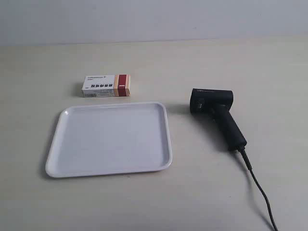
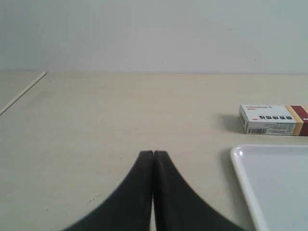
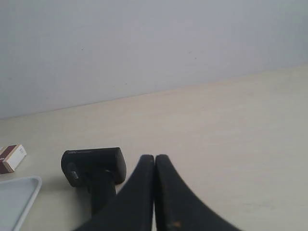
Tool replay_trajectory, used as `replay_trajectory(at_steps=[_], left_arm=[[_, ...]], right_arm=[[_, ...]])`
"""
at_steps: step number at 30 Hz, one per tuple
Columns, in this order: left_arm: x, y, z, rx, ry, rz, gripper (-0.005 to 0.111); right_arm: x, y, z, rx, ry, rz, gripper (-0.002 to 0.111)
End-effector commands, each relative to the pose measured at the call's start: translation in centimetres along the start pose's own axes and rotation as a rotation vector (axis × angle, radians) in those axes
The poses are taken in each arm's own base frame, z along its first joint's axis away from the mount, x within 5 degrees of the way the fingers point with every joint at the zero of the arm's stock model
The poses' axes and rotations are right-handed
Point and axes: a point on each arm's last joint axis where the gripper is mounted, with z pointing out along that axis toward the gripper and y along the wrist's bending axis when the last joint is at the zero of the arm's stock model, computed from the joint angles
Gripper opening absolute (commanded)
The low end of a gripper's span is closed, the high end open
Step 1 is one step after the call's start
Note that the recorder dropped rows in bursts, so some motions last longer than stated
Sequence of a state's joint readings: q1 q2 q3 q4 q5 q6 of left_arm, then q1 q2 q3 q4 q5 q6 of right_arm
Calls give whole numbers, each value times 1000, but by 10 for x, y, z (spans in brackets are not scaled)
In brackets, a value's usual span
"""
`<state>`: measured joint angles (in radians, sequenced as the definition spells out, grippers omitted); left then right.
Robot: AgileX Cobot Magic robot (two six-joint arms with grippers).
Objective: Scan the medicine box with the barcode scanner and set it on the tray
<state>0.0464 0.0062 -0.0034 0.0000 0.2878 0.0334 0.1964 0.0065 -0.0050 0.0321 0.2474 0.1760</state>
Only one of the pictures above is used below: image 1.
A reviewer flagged black scanner cable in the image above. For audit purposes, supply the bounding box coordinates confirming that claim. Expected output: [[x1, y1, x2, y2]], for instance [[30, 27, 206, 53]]
[[237, 148, 279, 231]]

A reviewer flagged black handheld barcode scanner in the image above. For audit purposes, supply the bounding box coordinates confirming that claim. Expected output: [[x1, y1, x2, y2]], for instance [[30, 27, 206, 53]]
[[190, 88, 247, 152]]

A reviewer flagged white plastic tray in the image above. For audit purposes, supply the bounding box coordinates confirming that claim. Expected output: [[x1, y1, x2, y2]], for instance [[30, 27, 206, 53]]
[[45, 102, 172, 178]]

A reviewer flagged white red medicine box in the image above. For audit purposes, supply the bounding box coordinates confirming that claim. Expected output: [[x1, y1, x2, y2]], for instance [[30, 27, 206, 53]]
[[82, 74, 131, 98]]

